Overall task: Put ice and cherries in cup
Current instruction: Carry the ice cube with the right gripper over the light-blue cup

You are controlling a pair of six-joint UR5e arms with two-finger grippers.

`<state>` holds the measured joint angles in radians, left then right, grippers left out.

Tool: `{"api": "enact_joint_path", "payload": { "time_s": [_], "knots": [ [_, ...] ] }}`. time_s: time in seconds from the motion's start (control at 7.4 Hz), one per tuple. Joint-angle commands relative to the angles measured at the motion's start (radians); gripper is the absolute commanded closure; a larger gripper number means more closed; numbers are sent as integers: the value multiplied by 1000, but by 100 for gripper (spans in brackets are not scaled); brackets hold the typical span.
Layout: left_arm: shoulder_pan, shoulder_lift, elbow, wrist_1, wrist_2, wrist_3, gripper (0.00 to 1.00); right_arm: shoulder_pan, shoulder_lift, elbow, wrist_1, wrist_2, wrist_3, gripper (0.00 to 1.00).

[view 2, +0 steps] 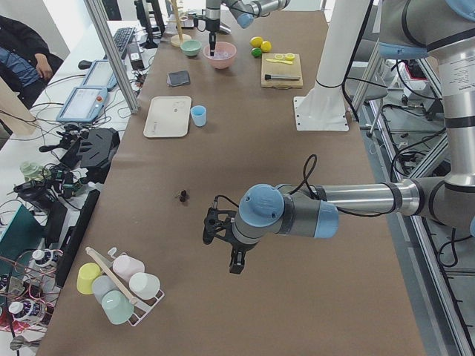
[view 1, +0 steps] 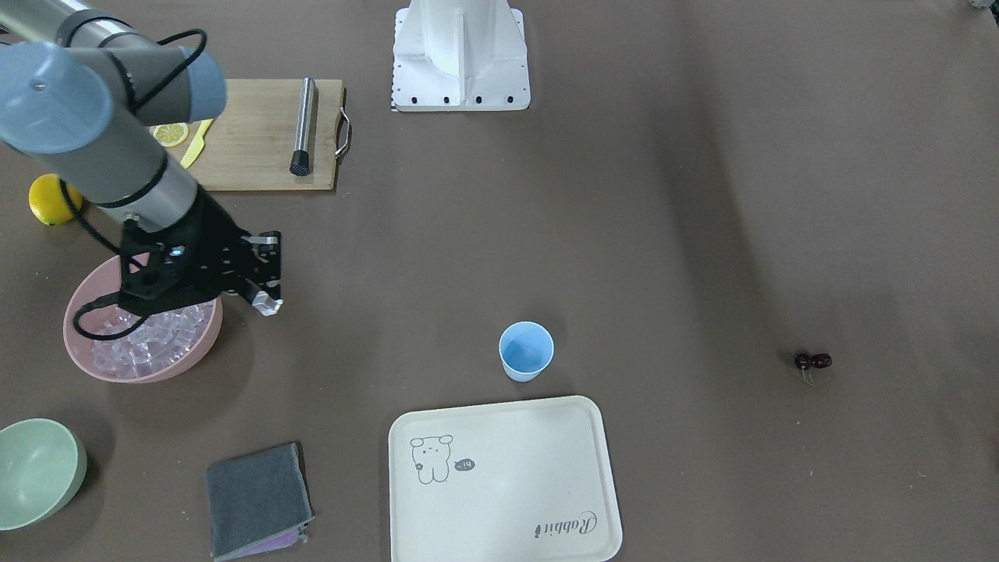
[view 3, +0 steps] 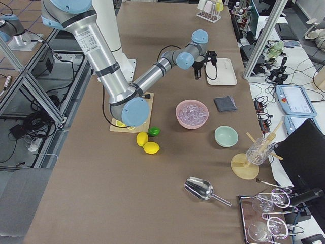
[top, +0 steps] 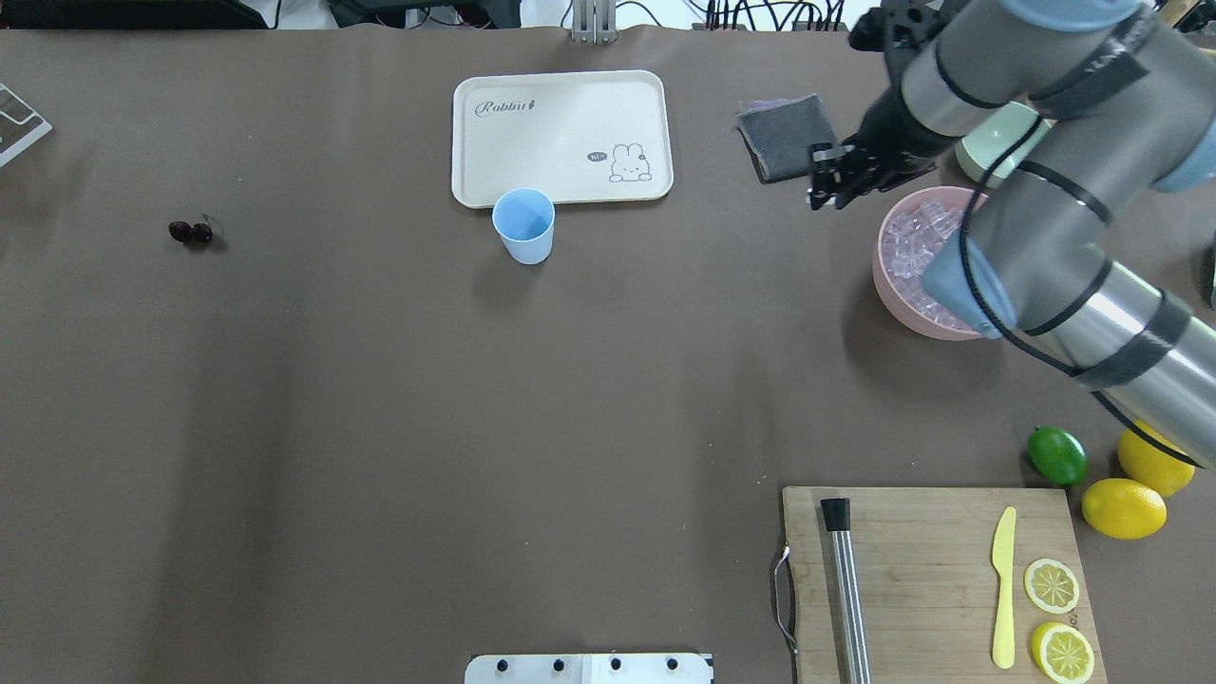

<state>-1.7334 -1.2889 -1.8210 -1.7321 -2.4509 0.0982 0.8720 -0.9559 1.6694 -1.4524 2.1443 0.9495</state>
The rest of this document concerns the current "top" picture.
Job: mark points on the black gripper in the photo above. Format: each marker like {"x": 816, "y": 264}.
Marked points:
{"x": 890, "y": 135}

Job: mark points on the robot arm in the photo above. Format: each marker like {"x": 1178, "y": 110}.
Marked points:
{"x": 1131, "y": 106}

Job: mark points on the pink bowl of ice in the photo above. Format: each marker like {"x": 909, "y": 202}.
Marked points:
{"x": 911, "y": 234}

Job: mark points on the blue plastic cup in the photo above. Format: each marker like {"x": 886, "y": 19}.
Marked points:
{"x": 524, "y": 219}

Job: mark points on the dark cherries pair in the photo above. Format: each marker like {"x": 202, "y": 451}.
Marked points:
{"x": 189, "y": 233}

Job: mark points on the white cup rack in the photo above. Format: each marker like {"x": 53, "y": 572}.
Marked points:
{"x": 21, "y": 125}

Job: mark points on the grey folded cloth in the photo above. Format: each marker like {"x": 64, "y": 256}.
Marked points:
{"x": 779, "y": 134}

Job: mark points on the green ceramic bowl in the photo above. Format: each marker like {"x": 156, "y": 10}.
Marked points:
{"x": 978, "y": 151}

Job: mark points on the cream rabbit tray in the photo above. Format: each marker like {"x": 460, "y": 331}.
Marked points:
{"x": 577, "y": 137}

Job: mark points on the metal rod black cap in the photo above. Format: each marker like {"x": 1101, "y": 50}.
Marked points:
{"x": 837, "y": 519}

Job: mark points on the green lime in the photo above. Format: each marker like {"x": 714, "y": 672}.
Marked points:
{"x": 1057, "y": 455}

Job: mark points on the wooden cutting board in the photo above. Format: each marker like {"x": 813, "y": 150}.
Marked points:
{"x": 927, "y": 585}

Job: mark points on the yellow lemon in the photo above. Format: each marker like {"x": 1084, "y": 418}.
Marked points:
{"x": 1123, "y": 509}
{"x": 1151, "y": 466}

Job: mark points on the yellow plastic knife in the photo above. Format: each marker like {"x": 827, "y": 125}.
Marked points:
{"x": 1003, "y": 648}

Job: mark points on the lemon slice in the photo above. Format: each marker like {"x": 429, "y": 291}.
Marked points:
{"x": 1052, "y": 586}
{"x": 1062, "y": 653}

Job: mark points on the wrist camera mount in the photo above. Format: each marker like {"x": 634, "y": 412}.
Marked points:
{"x": 902, "y": 30}

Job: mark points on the aluminium frame post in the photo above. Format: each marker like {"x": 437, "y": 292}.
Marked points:
{"x": 594, "y": 22}

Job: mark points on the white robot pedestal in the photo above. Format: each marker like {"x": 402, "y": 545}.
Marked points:
{"x": 646, "y": 667}

